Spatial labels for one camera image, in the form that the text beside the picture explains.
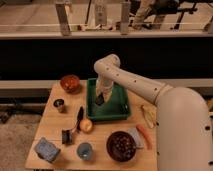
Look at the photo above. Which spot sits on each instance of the orange carrot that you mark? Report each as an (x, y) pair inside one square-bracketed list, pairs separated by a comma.
[(144, 133)]

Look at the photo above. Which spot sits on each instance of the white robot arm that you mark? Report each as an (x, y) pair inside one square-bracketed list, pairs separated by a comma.
[(184, 130)]

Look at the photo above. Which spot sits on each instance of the grey cloth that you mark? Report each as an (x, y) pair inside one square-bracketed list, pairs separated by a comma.
[(134, 133)]

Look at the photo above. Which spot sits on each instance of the red-brown bowl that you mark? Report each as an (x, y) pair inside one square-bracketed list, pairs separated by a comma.
[(70, 83)]

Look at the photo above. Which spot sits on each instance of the blue sponge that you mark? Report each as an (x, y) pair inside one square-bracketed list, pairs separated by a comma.
[(46, 150)]

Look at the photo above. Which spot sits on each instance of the black handled utensil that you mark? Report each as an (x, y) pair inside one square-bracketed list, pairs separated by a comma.
[(79, 118)]

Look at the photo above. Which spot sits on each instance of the small metal cup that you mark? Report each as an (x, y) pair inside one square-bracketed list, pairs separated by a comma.
[(59, 104)]

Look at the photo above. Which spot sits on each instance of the orange fruit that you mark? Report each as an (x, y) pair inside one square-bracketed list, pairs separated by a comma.
[(86, 125)]

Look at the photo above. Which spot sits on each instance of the green plastic tray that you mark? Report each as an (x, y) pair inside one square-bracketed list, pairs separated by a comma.
[(117, 108)]

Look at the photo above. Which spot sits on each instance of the black eraser block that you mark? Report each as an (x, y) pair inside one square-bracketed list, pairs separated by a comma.
[(67, 137)]

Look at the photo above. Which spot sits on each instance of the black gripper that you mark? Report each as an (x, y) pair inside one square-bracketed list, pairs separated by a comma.
[(100, 100)]

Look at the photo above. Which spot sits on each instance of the blue plastic cup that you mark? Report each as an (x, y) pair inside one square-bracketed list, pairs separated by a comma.
[(85, 151)]

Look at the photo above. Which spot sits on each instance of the dark bowl with beans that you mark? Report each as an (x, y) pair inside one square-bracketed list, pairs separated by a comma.
[(121, 146)]

